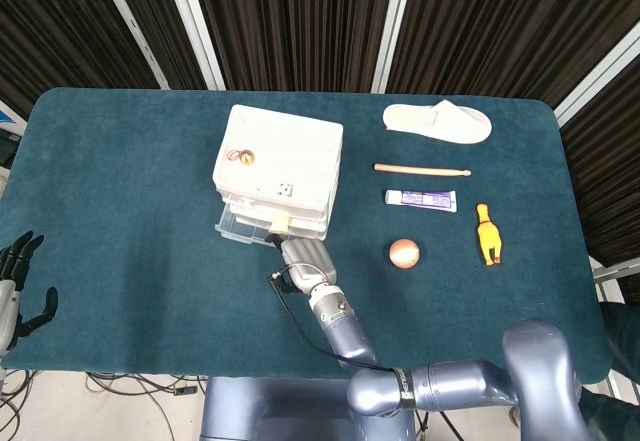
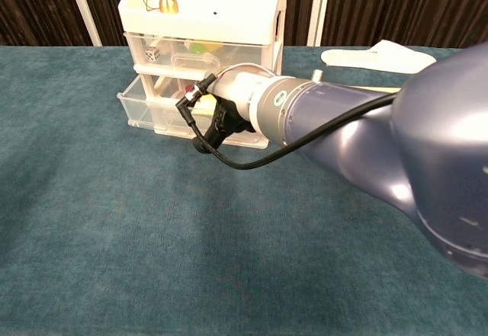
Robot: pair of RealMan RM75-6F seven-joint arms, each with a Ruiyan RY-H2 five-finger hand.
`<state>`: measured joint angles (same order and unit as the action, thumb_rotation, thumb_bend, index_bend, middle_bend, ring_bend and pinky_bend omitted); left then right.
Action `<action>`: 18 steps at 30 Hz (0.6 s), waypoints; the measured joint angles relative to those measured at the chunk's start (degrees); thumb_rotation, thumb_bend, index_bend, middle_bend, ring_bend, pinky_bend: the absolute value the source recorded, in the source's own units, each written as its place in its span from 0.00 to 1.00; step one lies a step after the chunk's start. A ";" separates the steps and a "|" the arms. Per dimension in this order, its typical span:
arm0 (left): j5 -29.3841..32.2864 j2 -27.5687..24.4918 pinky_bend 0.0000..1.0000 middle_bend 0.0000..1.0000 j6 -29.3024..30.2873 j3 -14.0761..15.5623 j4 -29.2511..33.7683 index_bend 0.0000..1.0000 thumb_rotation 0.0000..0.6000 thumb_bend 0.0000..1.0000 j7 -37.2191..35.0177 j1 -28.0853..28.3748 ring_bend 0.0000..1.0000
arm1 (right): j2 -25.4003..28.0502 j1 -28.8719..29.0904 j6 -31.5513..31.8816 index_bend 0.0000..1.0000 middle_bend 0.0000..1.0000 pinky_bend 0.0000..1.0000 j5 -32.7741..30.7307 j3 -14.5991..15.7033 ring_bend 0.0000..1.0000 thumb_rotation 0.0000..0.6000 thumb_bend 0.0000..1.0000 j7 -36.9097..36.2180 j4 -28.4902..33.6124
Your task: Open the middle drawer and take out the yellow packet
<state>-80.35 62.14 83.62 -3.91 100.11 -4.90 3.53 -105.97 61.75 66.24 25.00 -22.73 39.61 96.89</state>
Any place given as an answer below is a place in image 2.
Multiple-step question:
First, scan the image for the dark brown pleated curtain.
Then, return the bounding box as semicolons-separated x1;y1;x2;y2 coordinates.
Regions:
0;0;488;52

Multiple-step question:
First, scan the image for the wooden stick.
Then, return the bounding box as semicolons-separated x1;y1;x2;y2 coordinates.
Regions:
348;85;402;94

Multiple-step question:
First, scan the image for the teal table cloth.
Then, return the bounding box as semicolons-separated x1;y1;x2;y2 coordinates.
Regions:
0;45;488;336

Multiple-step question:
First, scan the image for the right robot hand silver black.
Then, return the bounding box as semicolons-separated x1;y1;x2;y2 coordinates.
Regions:
193;63;276;154

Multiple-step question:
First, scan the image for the gold bell with wire loop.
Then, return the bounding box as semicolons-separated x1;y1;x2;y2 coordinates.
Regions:
143;0;180;15

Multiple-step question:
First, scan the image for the white frame post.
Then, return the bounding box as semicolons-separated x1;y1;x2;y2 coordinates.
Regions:
307;0;332;46
63;0;103;46

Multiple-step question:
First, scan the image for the white plastic drawer unit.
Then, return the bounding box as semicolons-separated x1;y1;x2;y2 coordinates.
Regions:
117;0;290;149

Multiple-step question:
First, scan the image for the white slipper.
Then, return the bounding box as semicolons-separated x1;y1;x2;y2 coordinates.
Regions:
320;39;438;75

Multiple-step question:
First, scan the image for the clear drawer with chick toy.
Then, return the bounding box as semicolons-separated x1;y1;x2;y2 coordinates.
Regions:
116;73;268;141

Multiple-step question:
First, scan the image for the clear drawer with die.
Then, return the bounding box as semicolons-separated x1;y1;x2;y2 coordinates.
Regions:
124;32;275;76

